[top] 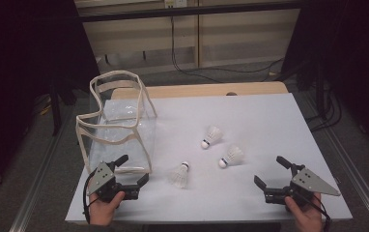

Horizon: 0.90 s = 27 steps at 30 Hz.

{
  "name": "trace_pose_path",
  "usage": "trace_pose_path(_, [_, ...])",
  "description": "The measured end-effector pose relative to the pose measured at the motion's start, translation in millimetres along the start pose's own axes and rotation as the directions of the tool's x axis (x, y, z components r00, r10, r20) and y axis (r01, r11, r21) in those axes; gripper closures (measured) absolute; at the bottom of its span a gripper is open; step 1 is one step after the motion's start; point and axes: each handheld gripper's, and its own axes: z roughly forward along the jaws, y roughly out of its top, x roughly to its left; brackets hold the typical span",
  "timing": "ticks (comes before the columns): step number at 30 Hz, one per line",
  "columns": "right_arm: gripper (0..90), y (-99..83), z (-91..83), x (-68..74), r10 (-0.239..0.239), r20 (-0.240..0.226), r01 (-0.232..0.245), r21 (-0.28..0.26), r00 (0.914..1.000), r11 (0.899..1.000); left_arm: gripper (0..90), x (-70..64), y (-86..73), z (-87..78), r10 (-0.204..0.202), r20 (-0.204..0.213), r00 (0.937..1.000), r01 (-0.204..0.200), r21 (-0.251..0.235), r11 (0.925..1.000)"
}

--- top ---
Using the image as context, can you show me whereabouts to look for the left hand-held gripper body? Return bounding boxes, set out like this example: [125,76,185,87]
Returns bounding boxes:
[87,160,141,204]

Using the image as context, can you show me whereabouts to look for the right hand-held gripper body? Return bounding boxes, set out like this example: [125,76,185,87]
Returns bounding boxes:
[263,163,342,207]

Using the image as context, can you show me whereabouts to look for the clear plastic bag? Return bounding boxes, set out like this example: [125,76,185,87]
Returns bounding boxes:
[75,70,158,177]

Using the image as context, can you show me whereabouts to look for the white shuttlecock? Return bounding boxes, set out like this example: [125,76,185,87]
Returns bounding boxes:
[217,144,245,169]
[169,160,190,189]
[200,125,224,150]

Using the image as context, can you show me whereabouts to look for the person's left hand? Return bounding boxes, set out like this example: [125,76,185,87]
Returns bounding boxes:
[88,190,127,226]

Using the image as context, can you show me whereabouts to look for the person's right hand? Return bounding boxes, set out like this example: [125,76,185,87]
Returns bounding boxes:
[283,192,325,232]

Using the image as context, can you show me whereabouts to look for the white paper sheet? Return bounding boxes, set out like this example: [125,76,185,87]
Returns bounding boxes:
[65,92,354,223]

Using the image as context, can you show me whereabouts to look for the dark curtain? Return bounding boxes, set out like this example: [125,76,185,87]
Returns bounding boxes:
[0,0,100,197]
[282,0,369,149]

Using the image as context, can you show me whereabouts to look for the light wooden cabinet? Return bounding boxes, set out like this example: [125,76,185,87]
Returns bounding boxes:
[75,0,302,78]

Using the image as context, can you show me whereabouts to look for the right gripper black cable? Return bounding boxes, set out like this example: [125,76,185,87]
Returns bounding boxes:
[293,189,332,232]

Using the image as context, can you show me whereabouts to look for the black floor cables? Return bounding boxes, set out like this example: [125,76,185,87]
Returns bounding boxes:
[304,81,344,133]

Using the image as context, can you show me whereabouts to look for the black wall cable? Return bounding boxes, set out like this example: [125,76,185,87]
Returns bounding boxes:
[170,15,285,84]

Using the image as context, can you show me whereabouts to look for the white wall socket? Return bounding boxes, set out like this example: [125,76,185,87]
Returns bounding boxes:
[163,0,188,9]

